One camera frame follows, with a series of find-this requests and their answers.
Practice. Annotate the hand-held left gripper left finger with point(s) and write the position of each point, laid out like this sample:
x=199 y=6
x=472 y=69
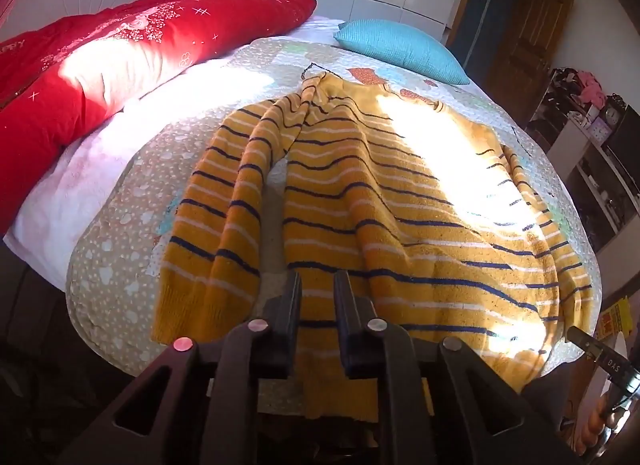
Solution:
x=291 y=317

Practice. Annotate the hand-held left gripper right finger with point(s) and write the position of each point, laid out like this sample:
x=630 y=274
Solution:
x=347 y=317

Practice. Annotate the yellow striped sweater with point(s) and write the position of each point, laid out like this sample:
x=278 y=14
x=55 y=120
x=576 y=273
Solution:
x=400 y=225

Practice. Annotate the person's right hand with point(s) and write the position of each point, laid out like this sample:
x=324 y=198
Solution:
x=595 y=427

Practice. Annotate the yellow paper sheet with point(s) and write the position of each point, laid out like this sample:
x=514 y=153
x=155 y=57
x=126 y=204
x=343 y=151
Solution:
x=614 y=317

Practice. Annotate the white shelf unit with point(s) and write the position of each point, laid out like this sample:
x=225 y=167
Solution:
x=605 y=185

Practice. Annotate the patchwork quilted bedspread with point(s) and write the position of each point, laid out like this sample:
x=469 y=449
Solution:
x=125 y=225

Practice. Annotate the small purple clock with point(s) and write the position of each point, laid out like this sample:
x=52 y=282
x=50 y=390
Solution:
x=599 y=131

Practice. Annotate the dark ornate table clock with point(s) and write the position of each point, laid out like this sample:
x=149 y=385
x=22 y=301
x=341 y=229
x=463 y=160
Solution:
x=613 y=116

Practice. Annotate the white bed sheet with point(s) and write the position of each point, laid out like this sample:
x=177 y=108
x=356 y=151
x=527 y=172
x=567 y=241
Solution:
x=65 y=185

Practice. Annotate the teal pillow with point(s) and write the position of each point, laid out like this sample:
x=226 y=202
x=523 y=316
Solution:
x=400 y=47

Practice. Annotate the pink cloth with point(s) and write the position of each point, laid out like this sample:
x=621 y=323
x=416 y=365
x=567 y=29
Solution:
x=592 y=87

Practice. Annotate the red embroidered duvet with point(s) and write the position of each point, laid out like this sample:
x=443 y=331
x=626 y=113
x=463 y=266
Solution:
x=100 y=75

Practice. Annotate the brown wooden door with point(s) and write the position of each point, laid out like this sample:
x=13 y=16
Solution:
x=530 y=35

